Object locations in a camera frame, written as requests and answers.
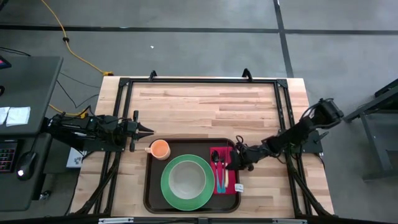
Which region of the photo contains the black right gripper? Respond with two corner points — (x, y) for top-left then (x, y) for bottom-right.
(225, 138), (267, 171)

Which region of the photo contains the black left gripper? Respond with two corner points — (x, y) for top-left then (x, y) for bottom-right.
(124, 111), (155, 152)

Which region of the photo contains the black spoon teal handle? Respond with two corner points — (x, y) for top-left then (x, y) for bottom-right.
(211, 150), (220, 194)

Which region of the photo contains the black knife cream handle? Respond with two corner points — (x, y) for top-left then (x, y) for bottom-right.
(224, 146), (230, 189)

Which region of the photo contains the red cloth napkin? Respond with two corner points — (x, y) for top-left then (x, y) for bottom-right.
(210, 146), (244, 195)

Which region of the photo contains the orange ribbed mug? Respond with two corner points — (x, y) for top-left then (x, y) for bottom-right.
(144, 139), (171, 161)

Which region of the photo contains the beige bowl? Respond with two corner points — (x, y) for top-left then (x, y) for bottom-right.
(168, 160), (206, 200)

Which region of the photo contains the green plate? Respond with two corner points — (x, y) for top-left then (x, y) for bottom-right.
(160, 154), (216, 212)

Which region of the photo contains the dark brown serving tray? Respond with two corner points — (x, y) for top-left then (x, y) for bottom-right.
(142, 138), (242, 215)

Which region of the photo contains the white printed box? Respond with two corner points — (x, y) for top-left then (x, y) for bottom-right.
(66, 147), (86, 169)

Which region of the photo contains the black computer mouse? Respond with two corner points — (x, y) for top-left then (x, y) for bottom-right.
(16, 151), (37, 181)

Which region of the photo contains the grey side desk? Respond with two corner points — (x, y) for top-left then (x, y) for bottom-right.
(0, 55), (65, 212)

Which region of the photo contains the white paper towel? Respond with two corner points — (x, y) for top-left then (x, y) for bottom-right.
(6, 106), (32, 127)
(0, 106), (11, 125)

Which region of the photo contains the backlit black keyboard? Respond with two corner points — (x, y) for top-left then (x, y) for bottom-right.
(0, 140), (19, 174)

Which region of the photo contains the dark metal stand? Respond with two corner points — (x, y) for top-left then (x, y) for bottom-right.
(343, 79), (398, 183)

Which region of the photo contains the black device pink screen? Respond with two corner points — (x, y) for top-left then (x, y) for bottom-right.
(0, 55), (12, 71)

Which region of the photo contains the black aluminium rig frame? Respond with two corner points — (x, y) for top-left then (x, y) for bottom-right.
(67, 68), (335, 218)

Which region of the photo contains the yellow extension cable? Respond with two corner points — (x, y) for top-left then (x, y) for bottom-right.
(40, 0), (114, 118)

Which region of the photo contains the silver metal bracket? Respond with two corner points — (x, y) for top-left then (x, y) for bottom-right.
(98, 217), (135, 224)
(272, 218), (308, 224)

